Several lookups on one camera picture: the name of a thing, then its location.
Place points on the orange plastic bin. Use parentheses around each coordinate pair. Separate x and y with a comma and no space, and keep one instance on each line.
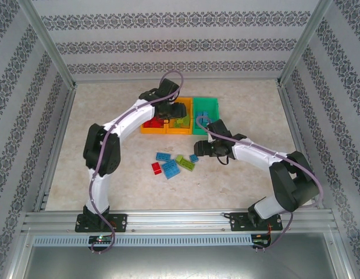
(153,130)
(179,131)

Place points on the green plastic bin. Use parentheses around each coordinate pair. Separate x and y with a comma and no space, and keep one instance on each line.
(206,103)

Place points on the red lego brick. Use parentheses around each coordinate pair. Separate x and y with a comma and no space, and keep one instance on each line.
(147,123)
(156,168)
(158,124)

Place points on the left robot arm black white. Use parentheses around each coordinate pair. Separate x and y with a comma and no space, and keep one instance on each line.
(99,186)

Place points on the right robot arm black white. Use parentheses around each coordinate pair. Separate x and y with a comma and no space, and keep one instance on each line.
(255,157)

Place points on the small blue lego brick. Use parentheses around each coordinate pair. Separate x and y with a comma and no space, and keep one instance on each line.
(193,158)

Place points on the small lime green lego brick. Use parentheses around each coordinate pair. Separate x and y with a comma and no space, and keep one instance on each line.
(179,158)

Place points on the large blue lego brick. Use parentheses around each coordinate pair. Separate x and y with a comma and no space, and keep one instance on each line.
(171,169)

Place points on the grey metal panel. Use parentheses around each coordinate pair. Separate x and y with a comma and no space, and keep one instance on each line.
(179,263)

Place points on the aluminium side rail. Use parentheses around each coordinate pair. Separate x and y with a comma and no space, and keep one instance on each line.
(290,116)
(64,116)

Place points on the aluminium mounting rail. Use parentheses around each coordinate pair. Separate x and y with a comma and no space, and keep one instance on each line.
(179,221)

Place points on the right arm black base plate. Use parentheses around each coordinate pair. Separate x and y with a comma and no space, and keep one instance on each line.
(238,222)

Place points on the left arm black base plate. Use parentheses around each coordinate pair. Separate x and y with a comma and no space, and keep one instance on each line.
(120,222)

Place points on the aluminium frame post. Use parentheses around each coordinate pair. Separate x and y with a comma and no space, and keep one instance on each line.
(298,49)
(51,49)

